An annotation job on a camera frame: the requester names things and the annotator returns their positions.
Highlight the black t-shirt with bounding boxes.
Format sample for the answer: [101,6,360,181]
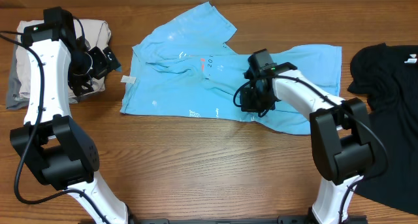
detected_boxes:
[347,44,417,214]

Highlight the light blue printed t-shirt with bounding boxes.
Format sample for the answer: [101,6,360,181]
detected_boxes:
[119,2,343,136]

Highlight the folded grey garment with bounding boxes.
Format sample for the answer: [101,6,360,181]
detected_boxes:
[5,33,105,111]

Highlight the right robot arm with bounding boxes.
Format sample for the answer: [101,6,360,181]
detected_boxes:
[234,49,378,224]

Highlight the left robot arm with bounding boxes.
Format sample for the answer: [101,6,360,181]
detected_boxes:
[10,7,134,223]

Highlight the folded beige trousers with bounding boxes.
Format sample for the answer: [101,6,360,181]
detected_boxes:
[15,19,111,99]

